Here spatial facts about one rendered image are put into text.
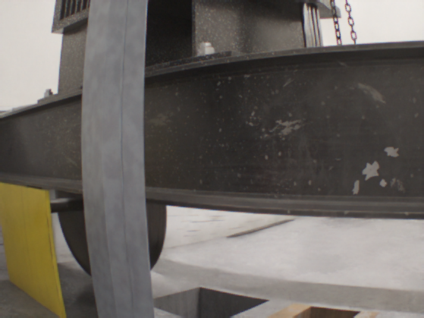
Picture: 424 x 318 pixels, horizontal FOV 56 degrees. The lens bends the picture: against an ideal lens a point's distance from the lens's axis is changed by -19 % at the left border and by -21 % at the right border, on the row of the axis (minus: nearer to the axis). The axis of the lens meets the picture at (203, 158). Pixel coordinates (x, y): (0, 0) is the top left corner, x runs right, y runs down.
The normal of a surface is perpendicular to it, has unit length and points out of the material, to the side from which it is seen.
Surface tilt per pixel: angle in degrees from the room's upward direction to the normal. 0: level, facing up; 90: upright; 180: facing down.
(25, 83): 90
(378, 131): 90
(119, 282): 90
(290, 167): 90
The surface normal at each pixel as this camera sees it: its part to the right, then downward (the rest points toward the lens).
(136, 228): -0.51, 0.03
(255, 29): 0.72, 0.00
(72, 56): -0.69, 0.04
